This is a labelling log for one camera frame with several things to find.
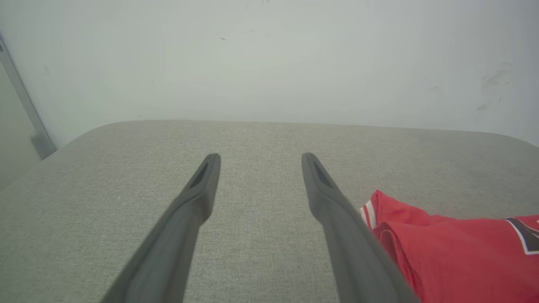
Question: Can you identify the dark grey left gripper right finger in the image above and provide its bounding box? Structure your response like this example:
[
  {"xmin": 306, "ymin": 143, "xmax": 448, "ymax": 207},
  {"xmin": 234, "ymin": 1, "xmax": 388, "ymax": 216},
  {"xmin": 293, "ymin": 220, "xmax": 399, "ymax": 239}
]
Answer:
[{"xmin": 301, "ymin": 152, "xmax": 422, "ymax": 303}]

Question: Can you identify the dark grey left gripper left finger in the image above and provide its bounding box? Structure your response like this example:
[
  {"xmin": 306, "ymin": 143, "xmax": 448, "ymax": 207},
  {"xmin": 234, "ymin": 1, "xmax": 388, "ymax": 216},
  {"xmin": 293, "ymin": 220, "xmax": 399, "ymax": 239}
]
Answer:
[{"xmin": 100, "ymin": 153, "xmax": 221, "ymax": 303}]

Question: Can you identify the red and white basketball jersey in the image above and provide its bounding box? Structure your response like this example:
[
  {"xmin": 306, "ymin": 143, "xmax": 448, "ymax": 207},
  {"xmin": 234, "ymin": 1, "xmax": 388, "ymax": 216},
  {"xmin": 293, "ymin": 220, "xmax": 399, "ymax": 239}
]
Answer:
[{"xmin": 360, "ymin": 190, "xmax": 539, "ymax": 303}]

